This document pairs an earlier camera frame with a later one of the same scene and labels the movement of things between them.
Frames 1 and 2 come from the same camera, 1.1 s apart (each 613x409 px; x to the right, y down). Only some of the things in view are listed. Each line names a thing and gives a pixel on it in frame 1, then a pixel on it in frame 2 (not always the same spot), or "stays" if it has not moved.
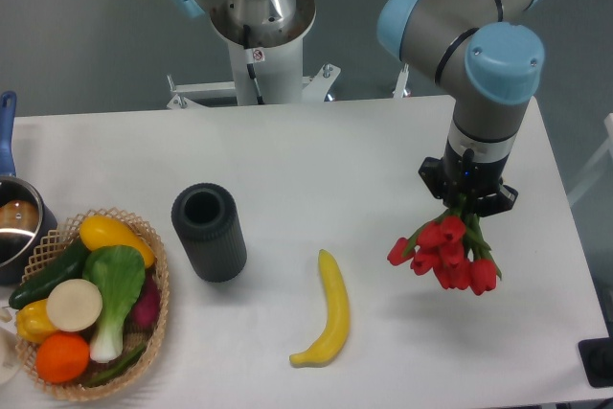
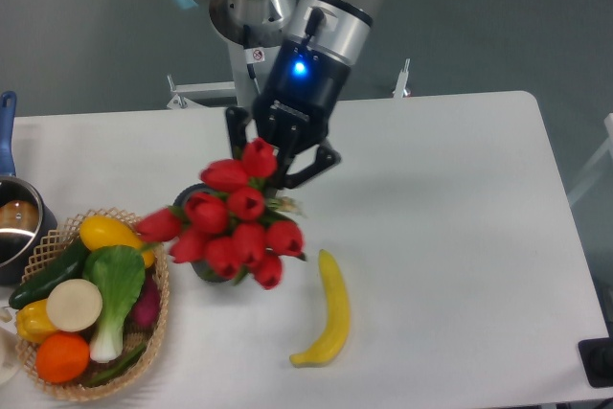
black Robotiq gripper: [478, 182] → [293, 105]
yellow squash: [98, 232] stays
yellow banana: [337, 315] stays
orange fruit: [62, 357] stays
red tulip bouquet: [454, 248] → [230, 225]
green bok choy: [119, 274] stays
